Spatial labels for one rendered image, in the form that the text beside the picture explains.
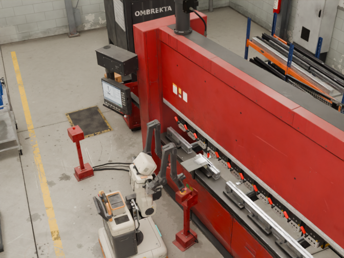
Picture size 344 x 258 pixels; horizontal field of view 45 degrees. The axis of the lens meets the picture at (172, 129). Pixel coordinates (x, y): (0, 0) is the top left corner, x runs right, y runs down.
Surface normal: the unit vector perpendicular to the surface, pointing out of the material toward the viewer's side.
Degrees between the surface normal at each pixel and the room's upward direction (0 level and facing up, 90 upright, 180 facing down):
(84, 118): 0
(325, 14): 90
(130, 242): 90
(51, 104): 0
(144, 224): 0
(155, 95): 90
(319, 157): 90
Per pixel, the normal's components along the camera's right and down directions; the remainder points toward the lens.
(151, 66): 0.52, 0.48
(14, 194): -0.03, -0.82
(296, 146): -0.85, 0.32
